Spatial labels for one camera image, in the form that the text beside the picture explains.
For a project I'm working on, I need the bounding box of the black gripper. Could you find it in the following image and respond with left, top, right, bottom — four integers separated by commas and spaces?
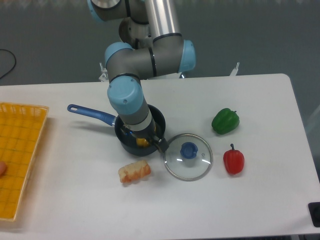
121, 122, 168, 153

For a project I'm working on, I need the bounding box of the yellow bell pepper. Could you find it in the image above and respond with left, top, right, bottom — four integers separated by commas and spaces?
135, 126, 157, 149

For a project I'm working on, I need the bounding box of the glass lid with blue knob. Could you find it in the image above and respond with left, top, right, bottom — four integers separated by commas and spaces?
163, 133, 214, 182

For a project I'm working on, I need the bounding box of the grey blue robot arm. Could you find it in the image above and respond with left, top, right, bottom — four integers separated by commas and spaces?
87, 0, 196, 153

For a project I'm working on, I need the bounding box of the toy shrimp piece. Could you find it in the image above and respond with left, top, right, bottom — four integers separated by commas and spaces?
118, 160, 151, 184

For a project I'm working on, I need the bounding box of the green bell pepper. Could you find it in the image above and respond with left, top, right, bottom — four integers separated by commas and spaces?
211, 108, 240, 135

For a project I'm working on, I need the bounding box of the red bell pepper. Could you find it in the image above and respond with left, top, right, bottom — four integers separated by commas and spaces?
223, 143, 245, 175

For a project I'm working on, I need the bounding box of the yellow plastic basket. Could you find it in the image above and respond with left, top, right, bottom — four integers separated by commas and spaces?
0, 102, 49, 222

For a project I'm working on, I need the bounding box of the black device at table corner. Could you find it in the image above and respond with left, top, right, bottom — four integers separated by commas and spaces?
308, 202, 320, 228

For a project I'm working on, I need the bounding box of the pink object at left edge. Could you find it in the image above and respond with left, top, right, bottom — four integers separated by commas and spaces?
0, 161, 7, 176

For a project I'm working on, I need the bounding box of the dark pot with blue handle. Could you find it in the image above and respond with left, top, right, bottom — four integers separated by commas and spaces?
67, 104, 166, 157

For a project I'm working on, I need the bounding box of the white table frame bracket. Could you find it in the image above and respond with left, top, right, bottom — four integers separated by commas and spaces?
229, 62, 240, 77

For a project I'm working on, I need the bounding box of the black cable on floor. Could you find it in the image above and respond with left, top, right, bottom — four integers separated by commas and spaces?
0, 48, 17, 80

